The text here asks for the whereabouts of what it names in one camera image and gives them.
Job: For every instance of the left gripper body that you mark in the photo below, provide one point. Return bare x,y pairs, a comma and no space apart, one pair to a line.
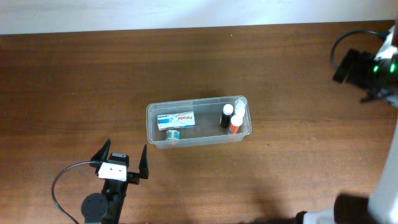
134,177

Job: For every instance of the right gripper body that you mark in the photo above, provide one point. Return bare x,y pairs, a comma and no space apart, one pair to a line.
351,66

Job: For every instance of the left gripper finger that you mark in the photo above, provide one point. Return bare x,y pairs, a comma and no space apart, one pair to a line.
102,154
143,165

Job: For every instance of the gold lid balm jar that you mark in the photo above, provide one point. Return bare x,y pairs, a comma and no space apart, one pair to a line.
172,135

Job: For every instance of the white Panadol box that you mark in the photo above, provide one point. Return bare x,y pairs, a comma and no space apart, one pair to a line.
175,121

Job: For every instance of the dark bottle white cap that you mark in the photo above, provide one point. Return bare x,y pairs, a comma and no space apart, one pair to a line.
227,111

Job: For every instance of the orange tube white cap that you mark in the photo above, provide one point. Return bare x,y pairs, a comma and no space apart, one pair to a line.
235,122

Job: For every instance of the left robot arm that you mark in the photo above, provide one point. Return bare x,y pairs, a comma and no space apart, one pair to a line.
106,206

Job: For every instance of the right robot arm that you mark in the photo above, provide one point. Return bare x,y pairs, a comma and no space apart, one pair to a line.
380,206

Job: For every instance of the clear plastic container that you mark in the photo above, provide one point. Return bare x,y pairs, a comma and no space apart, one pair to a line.
207,129

